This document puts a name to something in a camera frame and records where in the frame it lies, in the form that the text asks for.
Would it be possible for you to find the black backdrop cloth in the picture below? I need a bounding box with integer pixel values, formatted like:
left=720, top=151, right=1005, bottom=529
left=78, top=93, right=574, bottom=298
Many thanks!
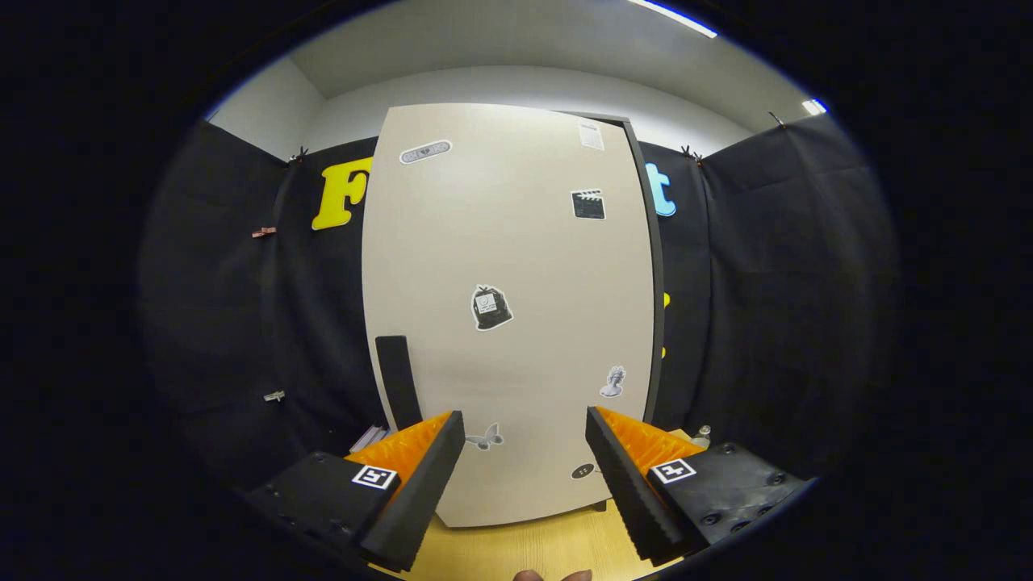
left=137, top=113, right=901, bottom=501

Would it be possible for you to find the grey shoe cabinet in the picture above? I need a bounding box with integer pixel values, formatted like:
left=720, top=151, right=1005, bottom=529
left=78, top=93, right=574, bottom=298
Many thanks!
left=557, top=111, right=667, bottom=513

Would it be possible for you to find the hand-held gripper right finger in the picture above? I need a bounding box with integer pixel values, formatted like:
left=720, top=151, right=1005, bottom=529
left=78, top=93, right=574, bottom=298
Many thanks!
left=583, top=405, right=813, bottom=567

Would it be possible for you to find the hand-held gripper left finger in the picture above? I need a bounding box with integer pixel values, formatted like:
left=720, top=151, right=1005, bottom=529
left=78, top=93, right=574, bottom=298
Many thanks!
left=240, top=410, right=467, bottom=574

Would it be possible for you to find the stack of white-blue boxes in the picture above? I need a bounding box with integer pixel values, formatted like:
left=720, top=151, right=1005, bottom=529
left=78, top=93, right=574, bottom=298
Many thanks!
left=349, top=424, right=390, bottom=454

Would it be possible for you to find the black door handle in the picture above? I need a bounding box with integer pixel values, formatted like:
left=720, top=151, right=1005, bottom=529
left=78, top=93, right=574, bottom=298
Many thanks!
left=375, top=335, right=424, bottom=431

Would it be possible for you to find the long ceiling light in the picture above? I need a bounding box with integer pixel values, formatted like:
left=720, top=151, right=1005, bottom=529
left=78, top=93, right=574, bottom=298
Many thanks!
left=628, top=0, right=719, bottom=40

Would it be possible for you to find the beige shoe cabinet door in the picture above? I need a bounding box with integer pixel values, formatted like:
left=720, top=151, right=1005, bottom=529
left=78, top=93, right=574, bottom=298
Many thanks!
left=362, top=102, right=656, bottom=528

